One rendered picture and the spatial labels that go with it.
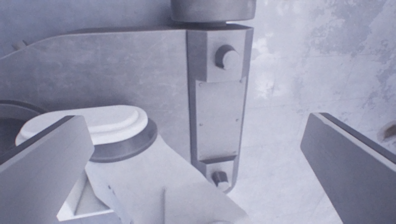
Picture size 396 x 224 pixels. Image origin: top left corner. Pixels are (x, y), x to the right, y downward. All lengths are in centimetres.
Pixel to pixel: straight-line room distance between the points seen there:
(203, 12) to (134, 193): 34
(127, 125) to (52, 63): 22
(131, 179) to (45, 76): 30
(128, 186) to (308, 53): 71
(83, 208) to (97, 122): 19
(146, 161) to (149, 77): 21
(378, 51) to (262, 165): 64
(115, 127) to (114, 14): 36
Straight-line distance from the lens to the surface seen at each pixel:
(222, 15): 44
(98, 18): 63
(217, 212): 23
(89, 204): 49
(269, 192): 117
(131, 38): 45
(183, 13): 46
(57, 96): 53
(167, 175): 31
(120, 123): 35
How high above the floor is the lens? 61
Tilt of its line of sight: 60 degrees down
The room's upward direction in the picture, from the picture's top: 157 degrees clockwise
